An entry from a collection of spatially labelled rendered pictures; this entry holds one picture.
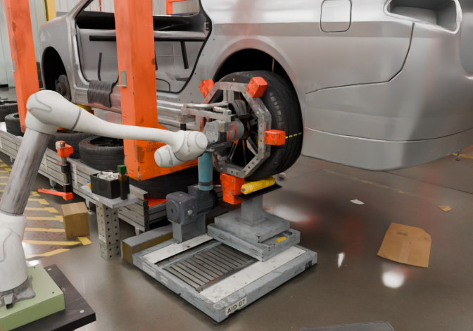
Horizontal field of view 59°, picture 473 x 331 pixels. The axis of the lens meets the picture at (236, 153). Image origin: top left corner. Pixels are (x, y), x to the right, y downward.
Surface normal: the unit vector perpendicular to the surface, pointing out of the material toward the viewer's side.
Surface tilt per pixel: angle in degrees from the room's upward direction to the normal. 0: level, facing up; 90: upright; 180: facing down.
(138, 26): 90
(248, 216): 90
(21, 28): 90
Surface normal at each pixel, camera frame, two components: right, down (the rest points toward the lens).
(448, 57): 0.37, 0.21
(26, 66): 0.70, 0.18
